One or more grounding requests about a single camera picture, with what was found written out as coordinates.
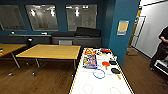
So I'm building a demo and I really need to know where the yellow wall notice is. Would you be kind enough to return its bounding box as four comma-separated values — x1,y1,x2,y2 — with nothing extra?
116,20,130,36

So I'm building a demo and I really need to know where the yellow air hockey table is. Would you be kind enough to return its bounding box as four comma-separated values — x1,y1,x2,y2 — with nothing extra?
69,48,135,94

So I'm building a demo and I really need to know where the dark grey sofa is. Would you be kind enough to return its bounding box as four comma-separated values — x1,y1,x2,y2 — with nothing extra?
51,27,103,48

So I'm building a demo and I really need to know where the black paddle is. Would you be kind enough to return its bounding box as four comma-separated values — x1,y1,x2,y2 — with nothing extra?
108,59,118,66
110,67,122,80

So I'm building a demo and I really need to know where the red black striker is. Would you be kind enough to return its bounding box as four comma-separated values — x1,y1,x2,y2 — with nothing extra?
100,48,113,55

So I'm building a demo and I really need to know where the interior glass window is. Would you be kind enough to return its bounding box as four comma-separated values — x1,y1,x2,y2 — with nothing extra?
25,4,59,32
0,4,27,32
65,4,98,32

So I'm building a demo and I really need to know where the yellow wooden table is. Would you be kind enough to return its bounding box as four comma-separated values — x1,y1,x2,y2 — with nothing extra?
0,44,26,69
15,44,82,79

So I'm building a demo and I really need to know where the brown cardboard box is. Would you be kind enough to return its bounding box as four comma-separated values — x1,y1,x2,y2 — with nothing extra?
126,47,139,57

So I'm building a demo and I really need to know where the person in black shirt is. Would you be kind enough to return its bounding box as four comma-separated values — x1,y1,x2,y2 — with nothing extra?
149,25,168,71

